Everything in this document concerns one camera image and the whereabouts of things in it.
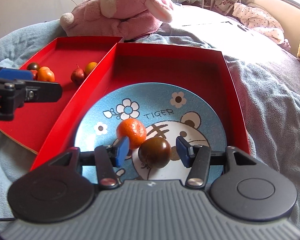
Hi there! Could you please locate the small red apple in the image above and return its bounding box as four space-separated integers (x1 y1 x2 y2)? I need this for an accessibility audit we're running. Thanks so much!
31 69 38 80

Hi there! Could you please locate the orange tangerine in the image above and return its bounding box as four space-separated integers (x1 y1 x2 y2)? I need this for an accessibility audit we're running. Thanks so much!
116 118 147 150

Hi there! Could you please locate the large dark brown tomato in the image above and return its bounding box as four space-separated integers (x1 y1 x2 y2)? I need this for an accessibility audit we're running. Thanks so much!
138 137 171 168

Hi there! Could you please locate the small dark tomato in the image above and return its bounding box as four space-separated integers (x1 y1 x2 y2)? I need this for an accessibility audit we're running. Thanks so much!
26 62 41 71

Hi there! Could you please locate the orange kumquat behind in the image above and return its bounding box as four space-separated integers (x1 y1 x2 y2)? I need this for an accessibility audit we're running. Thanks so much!
39 66 50 70

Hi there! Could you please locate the red apple with stem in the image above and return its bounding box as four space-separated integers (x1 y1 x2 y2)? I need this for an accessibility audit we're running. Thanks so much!
70 65 85 86

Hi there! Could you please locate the left red tray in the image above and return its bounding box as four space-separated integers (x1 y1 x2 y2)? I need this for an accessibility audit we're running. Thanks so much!
0 36 121 153

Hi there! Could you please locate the red tray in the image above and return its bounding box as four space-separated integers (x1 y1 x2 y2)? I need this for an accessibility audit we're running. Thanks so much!
0 36 121 153
32 41 249 168

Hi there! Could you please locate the blue tiger plate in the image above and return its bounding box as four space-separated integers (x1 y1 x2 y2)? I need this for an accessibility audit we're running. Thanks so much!
74 83 227 183

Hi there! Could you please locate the yellow orange fruit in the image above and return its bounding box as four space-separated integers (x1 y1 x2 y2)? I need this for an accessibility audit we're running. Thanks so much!
84 62 98 76

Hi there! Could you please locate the right red tray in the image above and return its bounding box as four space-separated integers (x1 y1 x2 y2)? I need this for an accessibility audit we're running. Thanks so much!
32 41 249 168

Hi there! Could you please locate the pink plush rabbit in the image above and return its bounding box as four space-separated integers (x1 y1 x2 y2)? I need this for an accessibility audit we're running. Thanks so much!
60 0 174 40

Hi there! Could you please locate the pink dotted cloth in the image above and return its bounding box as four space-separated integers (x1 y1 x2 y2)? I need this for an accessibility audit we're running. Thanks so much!
232 3 291 51

